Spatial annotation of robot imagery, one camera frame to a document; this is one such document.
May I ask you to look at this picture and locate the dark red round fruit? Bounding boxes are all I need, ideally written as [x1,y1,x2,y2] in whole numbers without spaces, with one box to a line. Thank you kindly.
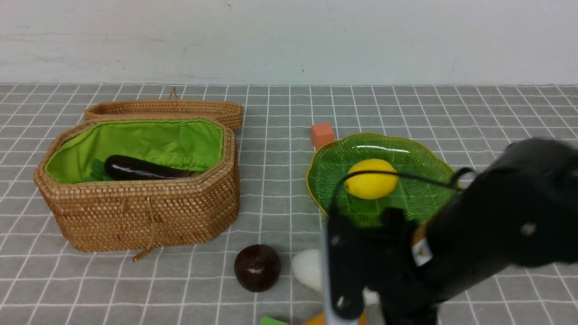
[233,244,282,293]

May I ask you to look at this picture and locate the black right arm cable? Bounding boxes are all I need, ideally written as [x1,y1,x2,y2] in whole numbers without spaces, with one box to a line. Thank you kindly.
[329,168,475,217]

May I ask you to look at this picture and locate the woven rattan basket lid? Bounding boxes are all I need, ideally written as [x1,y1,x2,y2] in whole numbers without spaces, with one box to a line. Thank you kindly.
[84,87,243,130]

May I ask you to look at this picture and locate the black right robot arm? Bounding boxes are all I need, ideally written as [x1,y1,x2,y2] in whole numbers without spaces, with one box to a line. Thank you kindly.
[321,138,577,325]

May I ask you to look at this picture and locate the orange yellow toy mango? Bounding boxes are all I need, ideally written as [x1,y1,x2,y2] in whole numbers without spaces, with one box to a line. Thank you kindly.
[303,313,367,325]

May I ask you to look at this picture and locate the white toy radish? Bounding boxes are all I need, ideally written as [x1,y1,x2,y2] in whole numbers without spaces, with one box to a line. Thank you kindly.
[291,249,323,297]

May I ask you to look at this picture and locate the woven rattan basket green lining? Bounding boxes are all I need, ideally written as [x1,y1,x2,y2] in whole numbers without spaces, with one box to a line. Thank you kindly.
[34,116,240,262]

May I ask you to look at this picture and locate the purple toy eggplant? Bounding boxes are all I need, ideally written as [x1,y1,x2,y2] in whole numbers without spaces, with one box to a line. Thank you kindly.
[104,155,201,181]

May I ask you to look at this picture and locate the grey checked tablecloth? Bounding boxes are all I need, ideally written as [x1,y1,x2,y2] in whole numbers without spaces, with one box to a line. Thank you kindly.
[0,83,577,325]

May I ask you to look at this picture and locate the orange foam cube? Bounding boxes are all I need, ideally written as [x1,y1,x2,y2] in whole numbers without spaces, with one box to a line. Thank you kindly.
[310,123,335,150]

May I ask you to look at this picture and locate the green leaf-shaped glass plate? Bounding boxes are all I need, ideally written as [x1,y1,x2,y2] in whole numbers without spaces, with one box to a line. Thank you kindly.
[306,132,456,228]

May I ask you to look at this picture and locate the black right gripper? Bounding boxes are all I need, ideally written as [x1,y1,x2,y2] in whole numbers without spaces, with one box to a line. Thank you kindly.
[322,208,439,325]

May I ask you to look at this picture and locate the yellow toy lemon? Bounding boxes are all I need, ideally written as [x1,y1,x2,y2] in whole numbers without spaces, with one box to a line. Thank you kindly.
[345,159,399,200]

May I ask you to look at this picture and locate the green foam block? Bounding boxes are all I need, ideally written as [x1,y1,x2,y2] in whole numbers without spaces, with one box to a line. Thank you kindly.
[259,316,289,325]

